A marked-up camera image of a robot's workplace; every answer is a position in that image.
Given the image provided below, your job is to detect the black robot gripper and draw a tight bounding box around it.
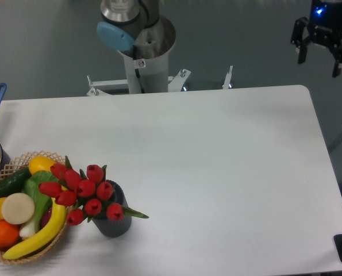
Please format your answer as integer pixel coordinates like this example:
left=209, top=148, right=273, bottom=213
left=290, top=1, right=342, bottom=78

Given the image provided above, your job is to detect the red tulip bouquet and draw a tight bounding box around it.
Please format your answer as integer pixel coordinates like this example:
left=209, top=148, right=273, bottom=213
left=39, top=157, right=148, bottom=225

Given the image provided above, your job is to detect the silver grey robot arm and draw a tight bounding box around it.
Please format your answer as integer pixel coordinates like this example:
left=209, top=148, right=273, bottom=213
left=97, top=1, right=342, bottom=77

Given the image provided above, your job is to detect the dark grey ribbed vase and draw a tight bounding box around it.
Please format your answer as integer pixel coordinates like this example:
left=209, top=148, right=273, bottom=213
left=92, top=180, right=132, bottom=237

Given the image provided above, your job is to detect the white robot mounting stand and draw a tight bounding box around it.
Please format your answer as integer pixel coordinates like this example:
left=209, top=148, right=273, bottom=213
left=86, top=53, right=234, bottom=97

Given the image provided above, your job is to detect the yellow bell pepper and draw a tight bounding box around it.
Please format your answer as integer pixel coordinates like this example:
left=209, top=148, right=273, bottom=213
left=28, top=156, right=67, bottom=197

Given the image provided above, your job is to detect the green bok choy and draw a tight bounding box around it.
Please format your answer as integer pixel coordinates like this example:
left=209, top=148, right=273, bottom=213
left=20, top=171, right=57, bottom=240

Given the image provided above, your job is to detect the woven wicker basket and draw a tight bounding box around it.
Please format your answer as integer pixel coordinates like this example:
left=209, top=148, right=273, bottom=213
left=0, top=151, right=68, bottom=265

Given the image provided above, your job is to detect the purple red vegetable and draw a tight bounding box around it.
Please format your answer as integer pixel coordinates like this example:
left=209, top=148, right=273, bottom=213
left=40, top=208, right=52, bottom=229

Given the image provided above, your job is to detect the green cucumber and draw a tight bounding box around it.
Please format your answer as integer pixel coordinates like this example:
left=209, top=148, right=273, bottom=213
left=0, top=167, right=31, bottom=198

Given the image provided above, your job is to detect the beige round radish slice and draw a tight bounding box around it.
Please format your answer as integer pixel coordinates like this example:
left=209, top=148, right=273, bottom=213
left=1, top=193, right=35, bottom=225

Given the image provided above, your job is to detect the yellow banana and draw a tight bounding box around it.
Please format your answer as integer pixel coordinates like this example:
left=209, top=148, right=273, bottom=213
left=3, top=198, right=66, bottom=260

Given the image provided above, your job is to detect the orange fruit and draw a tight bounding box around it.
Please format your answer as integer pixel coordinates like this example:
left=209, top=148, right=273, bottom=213
left=0, top=220, right=20, bottom=248

